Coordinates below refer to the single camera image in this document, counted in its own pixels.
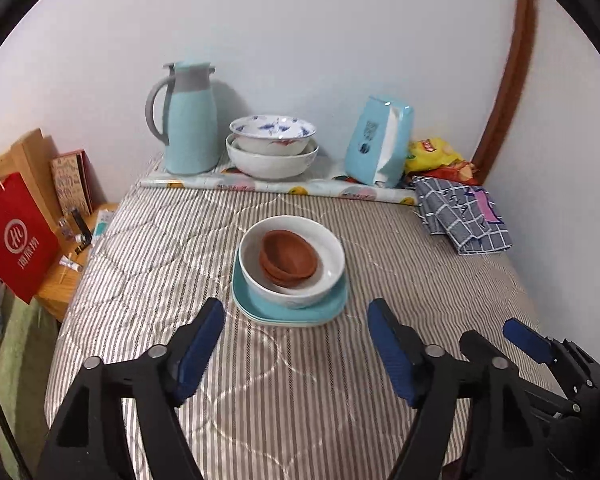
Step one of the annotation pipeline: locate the teal square plate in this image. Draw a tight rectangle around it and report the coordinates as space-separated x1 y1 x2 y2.
230 249 350 328

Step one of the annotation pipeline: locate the brown small bowl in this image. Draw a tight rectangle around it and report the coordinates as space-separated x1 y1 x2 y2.
259 230 318 287

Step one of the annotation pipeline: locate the white round bowl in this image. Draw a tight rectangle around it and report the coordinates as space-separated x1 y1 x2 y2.
236 216 347 310

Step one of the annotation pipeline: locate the striped quilted table cover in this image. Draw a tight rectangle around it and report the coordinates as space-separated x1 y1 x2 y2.
45 183 556 479

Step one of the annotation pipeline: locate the wooden side table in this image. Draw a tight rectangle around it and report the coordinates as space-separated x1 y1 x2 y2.
35 226 92 323

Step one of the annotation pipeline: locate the grey checked folded cloth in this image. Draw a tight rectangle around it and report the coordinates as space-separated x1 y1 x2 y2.
413 177 513 256

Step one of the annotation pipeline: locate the red snack bag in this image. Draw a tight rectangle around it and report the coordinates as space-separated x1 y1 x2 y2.
422 160 479 185

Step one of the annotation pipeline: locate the red paper bag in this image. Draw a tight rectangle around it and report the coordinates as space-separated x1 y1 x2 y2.
0 172 60 302

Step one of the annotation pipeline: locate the yellow chips bag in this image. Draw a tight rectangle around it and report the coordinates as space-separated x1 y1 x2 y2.
404 138 464 174

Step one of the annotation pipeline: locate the patterned book box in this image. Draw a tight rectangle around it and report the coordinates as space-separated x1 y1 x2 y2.
49 150 94 217

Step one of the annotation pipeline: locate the fruit print plastic mat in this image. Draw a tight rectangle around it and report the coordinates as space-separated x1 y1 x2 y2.
139 155 417 206

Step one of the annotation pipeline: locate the light blue electric kettle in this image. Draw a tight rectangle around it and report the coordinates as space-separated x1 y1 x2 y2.
344 96 415 188

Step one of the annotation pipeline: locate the large white porcelain bowl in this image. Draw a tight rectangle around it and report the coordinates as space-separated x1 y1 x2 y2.
225 133 319 180

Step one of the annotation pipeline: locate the light blue thermos jug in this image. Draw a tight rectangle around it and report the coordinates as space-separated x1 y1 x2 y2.
144 62 221 176

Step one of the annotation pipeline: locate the brown paper bag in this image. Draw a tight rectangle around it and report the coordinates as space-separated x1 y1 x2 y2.
0 129 62 230

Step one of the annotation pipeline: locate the blue patterned porcelain bowl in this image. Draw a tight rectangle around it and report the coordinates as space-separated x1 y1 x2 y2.
229 114 316 156

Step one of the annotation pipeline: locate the brown wooden door frame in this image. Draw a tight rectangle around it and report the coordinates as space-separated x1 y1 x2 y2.
471 0 538 184

